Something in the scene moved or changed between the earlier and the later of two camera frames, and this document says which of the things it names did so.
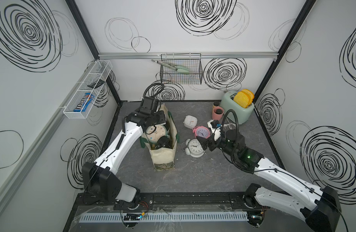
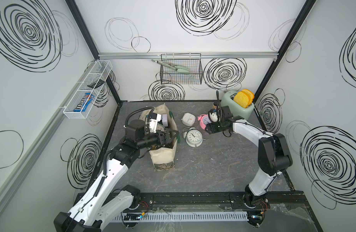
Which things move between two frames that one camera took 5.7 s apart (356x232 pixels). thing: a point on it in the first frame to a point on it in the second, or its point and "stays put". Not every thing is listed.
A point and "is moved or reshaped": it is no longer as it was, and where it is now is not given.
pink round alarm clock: x=201 y=131 to x=204 y=120
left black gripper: x=161 y=115 to x=160 y=142
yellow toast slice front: x=242 y=99 stays put
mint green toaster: x=244 y=114 stays put
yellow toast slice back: x=250 y=94 stays put
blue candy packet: x=84 y=103 stays put
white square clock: x=190 y=122 is moved or reshaped
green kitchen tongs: x=179 y=69 stays put
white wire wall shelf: x=88 y=89 stays put
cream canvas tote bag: x=163 y=158 stays put
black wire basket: x=192 y=61 stays put
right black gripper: x=211 y=139 to x=211 y=127
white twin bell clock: x=192 y=147 to x=193 y=137
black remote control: x=98 y=83 stays put
